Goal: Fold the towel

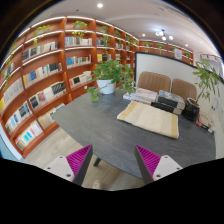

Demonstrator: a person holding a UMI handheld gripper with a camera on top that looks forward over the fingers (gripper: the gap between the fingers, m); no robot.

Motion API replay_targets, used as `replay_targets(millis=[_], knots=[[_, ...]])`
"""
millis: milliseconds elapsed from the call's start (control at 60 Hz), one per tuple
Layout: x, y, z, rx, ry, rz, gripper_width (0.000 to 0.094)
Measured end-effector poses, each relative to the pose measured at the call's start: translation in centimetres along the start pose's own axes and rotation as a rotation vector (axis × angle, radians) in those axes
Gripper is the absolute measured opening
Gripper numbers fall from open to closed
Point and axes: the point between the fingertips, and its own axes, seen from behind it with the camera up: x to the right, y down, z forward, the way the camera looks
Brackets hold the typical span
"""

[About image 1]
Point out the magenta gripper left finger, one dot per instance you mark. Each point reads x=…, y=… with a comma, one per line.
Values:
x=72, y=167

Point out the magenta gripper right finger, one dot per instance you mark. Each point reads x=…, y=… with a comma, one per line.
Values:
x=152, y=166

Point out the beige folded towel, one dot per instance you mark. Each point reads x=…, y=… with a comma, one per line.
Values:
x=151, y=119

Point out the stack of white books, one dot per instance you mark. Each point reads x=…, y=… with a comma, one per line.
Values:
x=141, y=95

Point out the right tan chair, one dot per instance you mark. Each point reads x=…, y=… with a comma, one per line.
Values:
x=183, y=89

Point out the tan chair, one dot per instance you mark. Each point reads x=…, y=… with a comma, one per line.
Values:
x=154, y=82
x=183, y=89

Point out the left tan chair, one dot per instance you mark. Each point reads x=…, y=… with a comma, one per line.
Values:
x=154, y=82

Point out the green plant in white pot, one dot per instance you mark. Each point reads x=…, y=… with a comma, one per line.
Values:
x=109, y=73

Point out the white partition board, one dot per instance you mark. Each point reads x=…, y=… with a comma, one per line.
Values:
x=146, y=62

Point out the tall plant in black pot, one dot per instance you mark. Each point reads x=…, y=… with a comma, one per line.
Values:
x=208, y=80

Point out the orange wooden bookshelf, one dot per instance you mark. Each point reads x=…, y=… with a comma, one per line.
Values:
x=49, y=66

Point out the ceiling chandelier lamp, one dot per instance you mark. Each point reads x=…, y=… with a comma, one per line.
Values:
x=163, y=35

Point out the small items by wall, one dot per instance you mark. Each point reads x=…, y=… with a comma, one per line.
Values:
x=205, y=124

